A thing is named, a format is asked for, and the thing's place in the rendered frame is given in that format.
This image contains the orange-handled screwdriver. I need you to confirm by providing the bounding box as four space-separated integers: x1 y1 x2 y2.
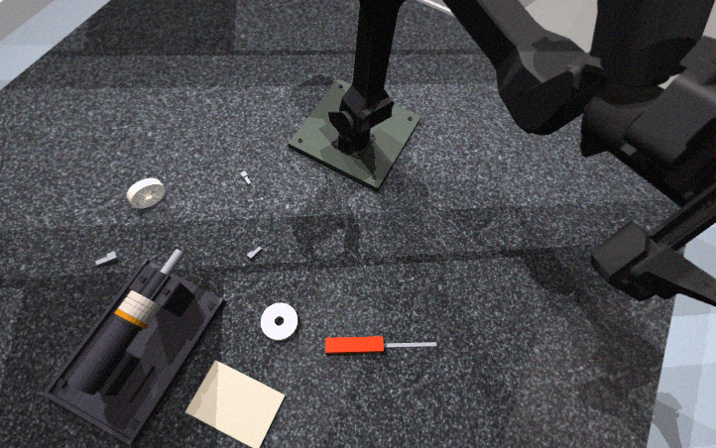
325 337 436 354

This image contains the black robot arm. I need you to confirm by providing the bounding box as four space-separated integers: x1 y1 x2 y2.
328 0 716 175

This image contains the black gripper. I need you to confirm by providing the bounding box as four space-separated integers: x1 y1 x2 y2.
591 133 716 306

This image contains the cream short cylindrical disc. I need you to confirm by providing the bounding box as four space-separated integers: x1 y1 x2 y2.
127 178 166 209

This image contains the grey cylinder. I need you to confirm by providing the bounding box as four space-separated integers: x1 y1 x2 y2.
161 249 184 276

